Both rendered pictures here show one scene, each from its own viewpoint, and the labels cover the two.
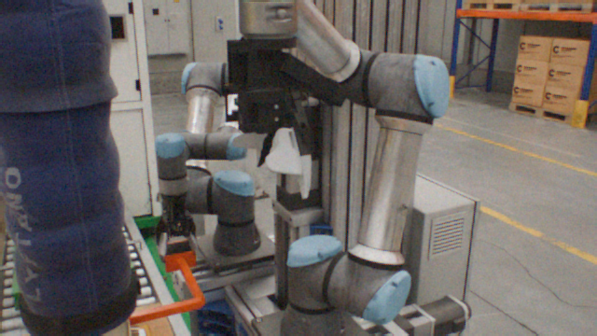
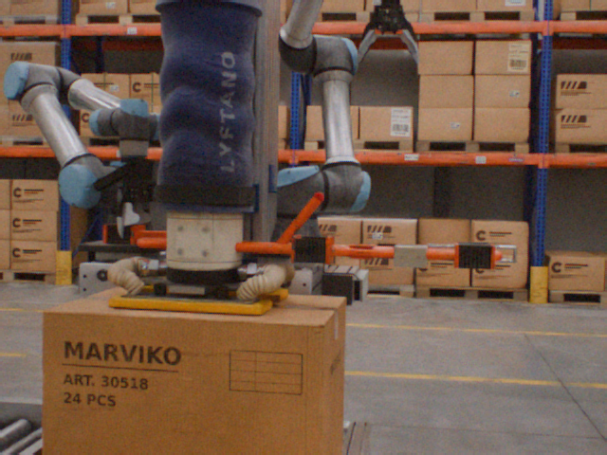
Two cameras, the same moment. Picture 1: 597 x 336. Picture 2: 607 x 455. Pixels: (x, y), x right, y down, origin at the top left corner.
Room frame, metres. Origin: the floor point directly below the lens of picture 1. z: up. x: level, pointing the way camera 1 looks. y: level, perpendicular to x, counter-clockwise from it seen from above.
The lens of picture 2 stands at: (-0.30, 1.79, 1.22)
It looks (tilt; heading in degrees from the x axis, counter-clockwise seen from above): 3 degrees down; 305
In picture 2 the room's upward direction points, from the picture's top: 1 degrees clockwise
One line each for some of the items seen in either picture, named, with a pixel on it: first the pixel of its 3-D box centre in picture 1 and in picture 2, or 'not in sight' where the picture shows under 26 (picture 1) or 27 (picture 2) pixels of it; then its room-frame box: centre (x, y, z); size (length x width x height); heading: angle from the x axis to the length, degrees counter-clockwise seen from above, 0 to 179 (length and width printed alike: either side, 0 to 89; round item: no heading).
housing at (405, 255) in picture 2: not in sight; (410, 256); (0.48, 0.25, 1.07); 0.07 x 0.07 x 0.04; 25
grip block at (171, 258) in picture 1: (177, 255); (124, 233); (1.28, 0.34, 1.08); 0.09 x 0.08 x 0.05; 115
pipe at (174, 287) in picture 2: not in sight; (204, 273); (0.90, 0.44, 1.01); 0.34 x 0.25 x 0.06; 25
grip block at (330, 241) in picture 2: not in sight; (313, 249); (0.67, 0.34, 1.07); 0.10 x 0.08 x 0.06; 115
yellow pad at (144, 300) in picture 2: not in sight; (191, 296); (0.86, 0.53, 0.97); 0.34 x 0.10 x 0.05; 25
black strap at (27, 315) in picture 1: (81, 294); (206, 194); (0.90, 0.44, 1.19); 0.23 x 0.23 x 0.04
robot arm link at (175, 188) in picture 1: (173, 184); (134, 150); (1.26, 0.32, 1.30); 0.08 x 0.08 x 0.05
